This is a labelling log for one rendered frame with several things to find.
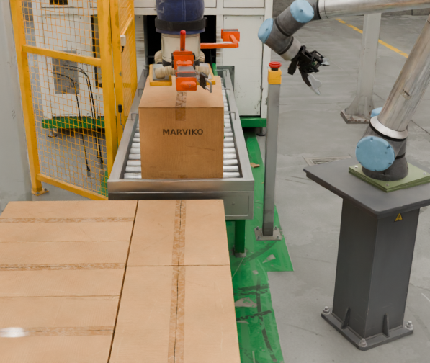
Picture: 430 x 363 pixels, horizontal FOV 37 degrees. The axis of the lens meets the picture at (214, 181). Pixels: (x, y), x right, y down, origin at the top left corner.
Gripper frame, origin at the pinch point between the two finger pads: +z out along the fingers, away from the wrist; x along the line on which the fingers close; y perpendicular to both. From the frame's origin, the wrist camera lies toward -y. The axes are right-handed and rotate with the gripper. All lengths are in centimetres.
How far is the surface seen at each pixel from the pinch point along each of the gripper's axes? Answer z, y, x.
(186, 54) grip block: -47, -34, -7
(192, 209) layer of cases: -5, -58, -57
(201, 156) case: -6, -67, -28
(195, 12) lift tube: -50, -35, 13
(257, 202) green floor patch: 87, -145, 3
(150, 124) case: -34, -73, -25
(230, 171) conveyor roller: 22, -82, -19
